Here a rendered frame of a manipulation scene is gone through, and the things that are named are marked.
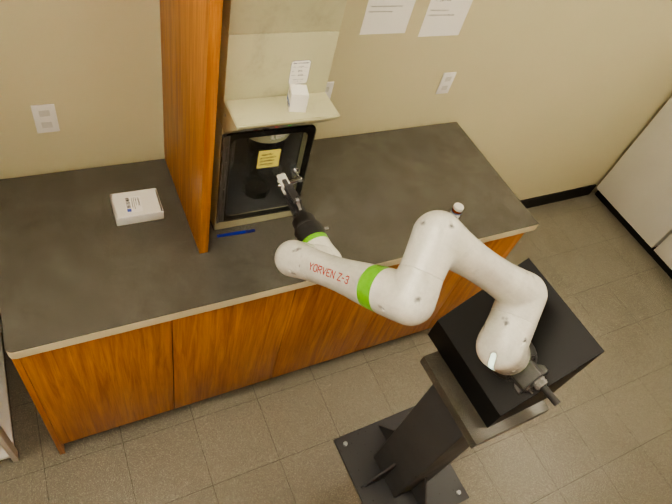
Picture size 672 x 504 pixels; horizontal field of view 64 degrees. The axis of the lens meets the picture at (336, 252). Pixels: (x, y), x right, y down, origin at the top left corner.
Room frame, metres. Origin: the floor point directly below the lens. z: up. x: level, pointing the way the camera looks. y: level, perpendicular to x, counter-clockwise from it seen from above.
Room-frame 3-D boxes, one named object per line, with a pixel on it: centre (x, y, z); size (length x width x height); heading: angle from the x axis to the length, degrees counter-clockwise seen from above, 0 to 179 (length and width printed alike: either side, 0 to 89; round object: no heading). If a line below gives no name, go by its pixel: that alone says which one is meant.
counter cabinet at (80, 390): (1.49, 0.22, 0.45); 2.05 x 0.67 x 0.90; 130
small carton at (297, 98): (1.30, 0.25, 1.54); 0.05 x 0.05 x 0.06; 26
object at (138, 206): (1.19, 0.72, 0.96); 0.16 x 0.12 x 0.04; 129
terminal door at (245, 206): (1.32, 0.31, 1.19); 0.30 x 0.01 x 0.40; 129
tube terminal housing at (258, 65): (1.42, 0.40, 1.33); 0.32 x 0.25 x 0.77; 130
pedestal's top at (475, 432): (1.00, -0.62, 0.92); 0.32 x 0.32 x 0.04; 41
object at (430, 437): (1.00, -0.62, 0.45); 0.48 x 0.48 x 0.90; 41
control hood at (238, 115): (1.28, 0.28, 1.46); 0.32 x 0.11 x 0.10; 130
